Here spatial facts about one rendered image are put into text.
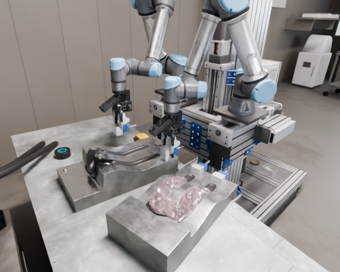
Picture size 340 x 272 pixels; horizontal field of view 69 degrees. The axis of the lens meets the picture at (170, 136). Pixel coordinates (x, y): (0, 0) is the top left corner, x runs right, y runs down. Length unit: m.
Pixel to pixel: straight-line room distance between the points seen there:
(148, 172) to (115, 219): 0.34
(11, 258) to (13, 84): 1.91
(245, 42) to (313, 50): 5.62
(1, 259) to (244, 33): 1.19
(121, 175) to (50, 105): 1.89
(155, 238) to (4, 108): 2.19
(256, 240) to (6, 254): 0.84
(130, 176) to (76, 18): 2.05
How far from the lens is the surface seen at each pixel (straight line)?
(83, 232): 0.99
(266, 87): 1.19
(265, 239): 1.01
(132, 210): 0.88
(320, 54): 6.65
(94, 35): 2.92
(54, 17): 2.76
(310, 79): 6.69
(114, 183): 1.06
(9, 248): 1.06
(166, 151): 1.19
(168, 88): 1.08
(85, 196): 1.04
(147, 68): 1.28
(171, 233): 0.80
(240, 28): 1.11
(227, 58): 1.56
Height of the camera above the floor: 1.51
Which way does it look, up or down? 26 degrees down
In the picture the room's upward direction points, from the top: 2 degrees clockwise
